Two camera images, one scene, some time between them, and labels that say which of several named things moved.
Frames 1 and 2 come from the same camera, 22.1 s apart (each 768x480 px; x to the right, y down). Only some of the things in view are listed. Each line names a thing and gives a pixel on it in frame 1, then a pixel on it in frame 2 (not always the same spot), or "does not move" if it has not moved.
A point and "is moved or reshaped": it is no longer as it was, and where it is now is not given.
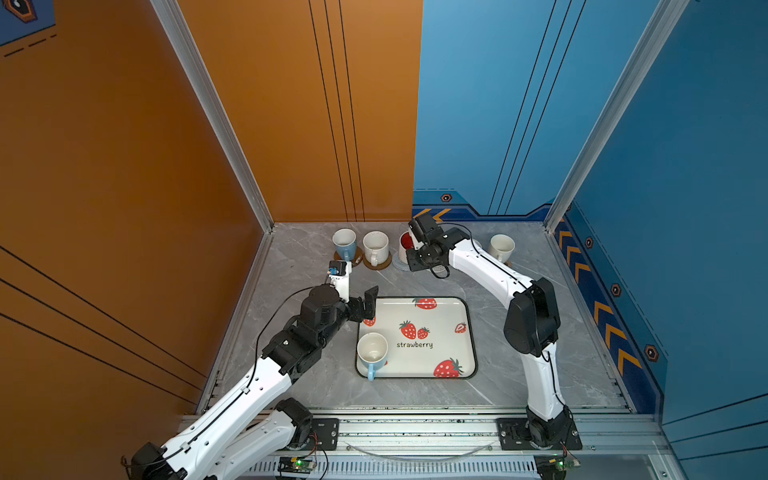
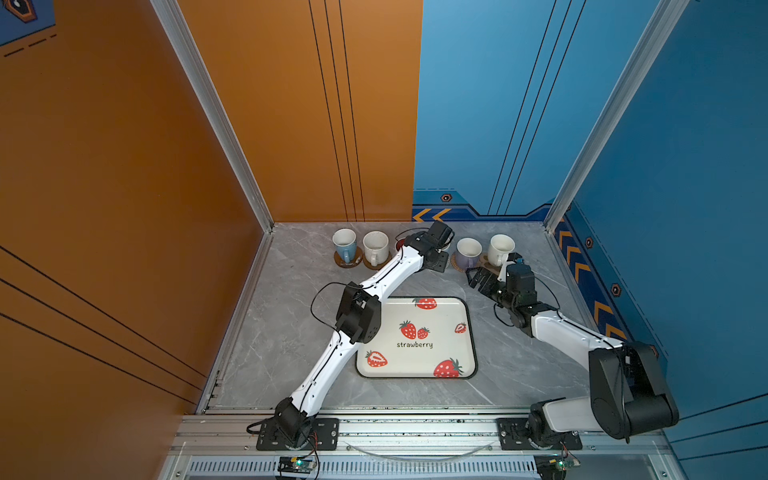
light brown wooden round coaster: x=379 y=266 does not move
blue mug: x=344 y=240 does not move
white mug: x=501 y=247 does not move
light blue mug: x=372 y=350 is moved or reshaped
